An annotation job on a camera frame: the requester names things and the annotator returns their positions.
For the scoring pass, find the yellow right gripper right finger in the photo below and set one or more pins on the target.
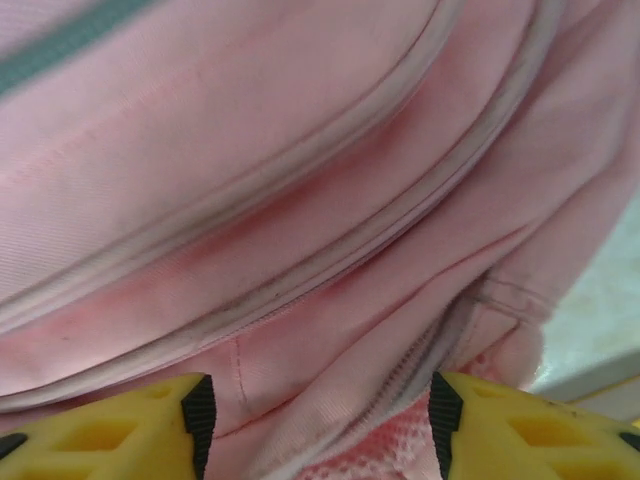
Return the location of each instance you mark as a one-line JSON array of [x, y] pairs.
[[525, 440]]

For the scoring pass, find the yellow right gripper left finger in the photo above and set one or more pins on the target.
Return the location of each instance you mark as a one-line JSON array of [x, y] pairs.
[[100, 440]]

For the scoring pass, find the pink student backpack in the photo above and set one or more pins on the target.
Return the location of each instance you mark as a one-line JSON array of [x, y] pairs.
[[250, 175]]

